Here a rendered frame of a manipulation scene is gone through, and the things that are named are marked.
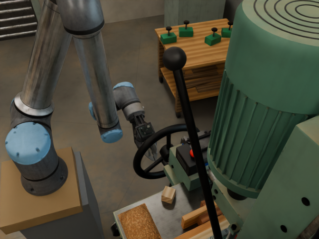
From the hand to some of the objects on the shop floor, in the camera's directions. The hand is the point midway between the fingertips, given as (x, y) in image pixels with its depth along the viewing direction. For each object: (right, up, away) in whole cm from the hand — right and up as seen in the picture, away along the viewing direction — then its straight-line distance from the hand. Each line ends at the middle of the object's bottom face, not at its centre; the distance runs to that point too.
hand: (153, 159), depth 118 cm
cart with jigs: (+38, +42, +135) cm, 146 cm away
